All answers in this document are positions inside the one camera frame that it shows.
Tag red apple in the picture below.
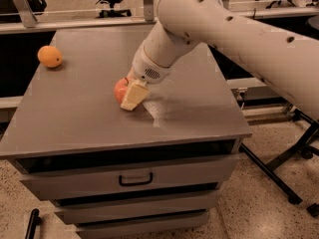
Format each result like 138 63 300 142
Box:
114 78 130 104

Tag orange fruit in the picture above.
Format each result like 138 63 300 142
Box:
37 46 63 68

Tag grey drawer cabinet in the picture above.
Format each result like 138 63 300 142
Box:
0 25 250 239

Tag black object bottom left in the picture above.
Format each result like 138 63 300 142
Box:
25 208 42 239

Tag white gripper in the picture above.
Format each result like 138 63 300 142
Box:
121 43 173 111

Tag black metal stand legs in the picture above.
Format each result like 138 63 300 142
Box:
239 108 319 218

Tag black drawer handle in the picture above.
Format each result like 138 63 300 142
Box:
118 172 154 187

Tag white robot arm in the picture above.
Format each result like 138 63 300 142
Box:
116 0 319 120

